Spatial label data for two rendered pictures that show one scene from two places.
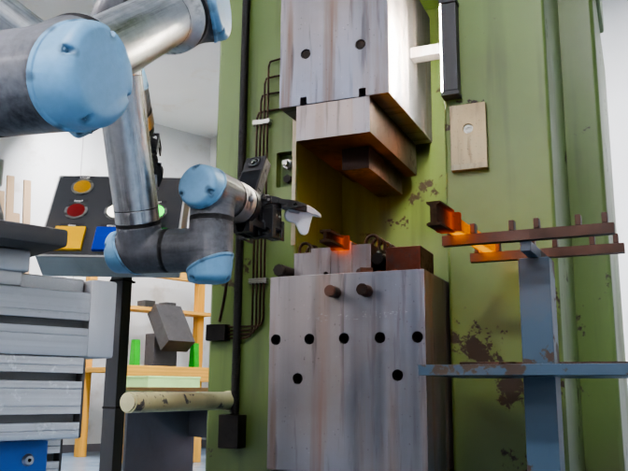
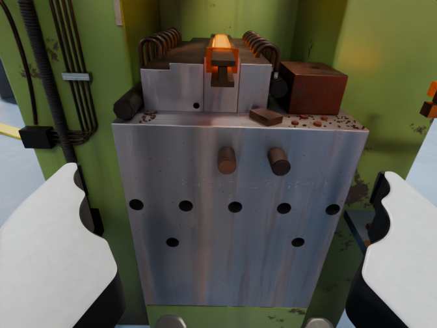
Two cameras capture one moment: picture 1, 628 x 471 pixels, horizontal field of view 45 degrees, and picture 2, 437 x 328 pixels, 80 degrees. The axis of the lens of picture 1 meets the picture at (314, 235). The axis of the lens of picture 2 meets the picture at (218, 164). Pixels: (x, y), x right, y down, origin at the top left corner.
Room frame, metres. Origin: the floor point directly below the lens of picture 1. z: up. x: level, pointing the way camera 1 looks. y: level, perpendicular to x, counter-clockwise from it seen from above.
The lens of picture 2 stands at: (1.44, 0.11, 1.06)
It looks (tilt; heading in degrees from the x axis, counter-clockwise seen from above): 30 degrees down; 336
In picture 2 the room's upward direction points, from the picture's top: 2 degrees clockwise
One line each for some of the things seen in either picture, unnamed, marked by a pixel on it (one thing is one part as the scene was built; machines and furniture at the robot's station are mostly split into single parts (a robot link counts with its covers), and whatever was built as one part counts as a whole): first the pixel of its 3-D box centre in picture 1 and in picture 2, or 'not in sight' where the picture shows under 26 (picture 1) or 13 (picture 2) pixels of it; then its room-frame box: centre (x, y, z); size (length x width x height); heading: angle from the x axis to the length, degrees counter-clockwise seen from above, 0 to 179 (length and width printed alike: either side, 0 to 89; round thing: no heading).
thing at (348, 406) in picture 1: (382, 373); (227, 162); (2.01, -0.18, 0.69); 0.56 x 0.38 x 0.45; 157
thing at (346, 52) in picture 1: (374, 57); not in sight; (2.00, -0.17, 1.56); 0.42 x 0.39 x 0.40; 157
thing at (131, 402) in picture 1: (183, 401); not in sight; (1.88, 0.31, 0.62); 0.44 x 0.05 x 0.05; 157
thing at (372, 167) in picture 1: (374, 173); not in sight; (2.05, -0.16, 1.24); 0.30 x 0.07 x 0.06; 157
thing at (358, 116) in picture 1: (360, 143); not in sight; (2.02, -0.13, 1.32); 0.42 x 0.20 x 0.10; 157
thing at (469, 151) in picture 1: (468, 136); not in sight; (1.82, -0.38, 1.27); 0.09 x 0.02 x 0.17; 67
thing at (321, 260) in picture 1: (361, 272); (209, 62); (2.02, -0.13, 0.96); 0.42 x 0.20 x 0.09; 157
